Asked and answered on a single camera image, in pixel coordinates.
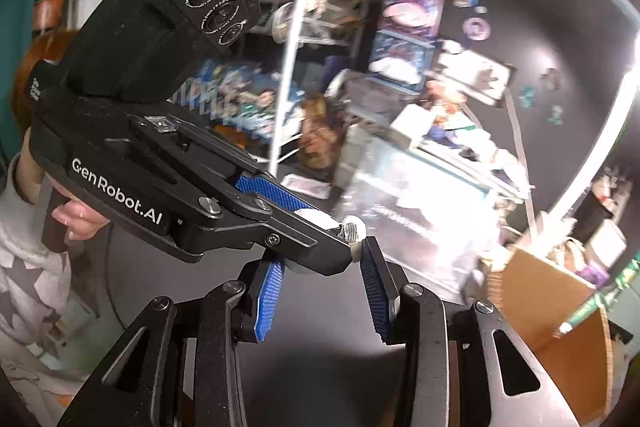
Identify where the brown picture card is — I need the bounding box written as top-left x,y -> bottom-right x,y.
297,94 -> 347,171

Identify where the person's left forearm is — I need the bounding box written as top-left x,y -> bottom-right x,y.
0,154 -> 77,358

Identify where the person's left hand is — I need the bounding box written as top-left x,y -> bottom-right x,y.
51,198 -> 110,242

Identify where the white wire rack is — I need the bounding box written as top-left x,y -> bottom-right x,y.
172,0 -> 372,178

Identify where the white shelf riser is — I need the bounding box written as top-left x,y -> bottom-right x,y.
425,142 -> 532,204

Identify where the clear zip bag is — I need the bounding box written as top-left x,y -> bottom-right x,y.
332,142 -> 507,294

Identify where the white cable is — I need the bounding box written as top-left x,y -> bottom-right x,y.
502,89 -> 542,239

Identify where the white pink sachet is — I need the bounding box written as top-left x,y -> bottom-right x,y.
280,174 -> 334,201

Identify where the person's reddish hair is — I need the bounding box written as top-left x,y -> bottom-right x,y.
12,0 -> 77,144

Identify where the small white box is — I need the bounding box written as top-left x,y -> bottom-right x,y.
390,104 -> 434,148

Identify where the green bottle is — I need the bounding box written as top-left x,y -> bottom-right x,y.
554,258 -> 640,340

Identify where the round wall sticker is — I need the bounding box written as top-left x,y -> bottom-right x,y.
462,17 -> 491,40

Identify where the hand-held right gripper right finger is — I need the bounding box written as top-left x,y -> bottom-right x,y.
361,237 -> 581,427

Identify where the anime printed box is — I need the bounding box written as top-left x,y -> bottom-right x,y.
172,59 -> 307,144

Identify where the brown cardboard box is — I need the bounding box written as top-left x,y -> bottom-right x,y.
482,247 -> 617,426

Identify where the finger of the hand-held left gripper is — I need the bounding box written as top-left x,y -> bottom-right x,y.
197,194 -> 354,279
234,173 -> 322,214

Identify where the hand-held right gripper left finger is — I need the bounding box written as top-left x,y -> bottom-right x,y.
57,257 -> 287,427

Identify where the white wall outlet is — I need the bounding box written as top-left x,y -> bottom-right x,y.
440,42 -> 517,106

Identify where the black pen holder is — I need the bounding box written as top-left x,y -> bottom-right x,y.
570,192 -> 614,244

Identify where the white toy with red bow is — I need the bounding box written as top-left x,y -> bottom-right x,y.
292,207 -> 369,261

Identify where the purple container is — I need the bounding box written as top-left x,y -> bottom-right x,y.
580,264 -> 612,289

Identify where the blue cartoon storage drawer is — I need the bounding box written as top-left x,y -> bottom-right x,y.
367,29 -> 442,86

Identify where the pink cartoon storage drawer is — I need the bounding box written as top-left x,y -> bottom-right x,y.
377,0 -> 446,38

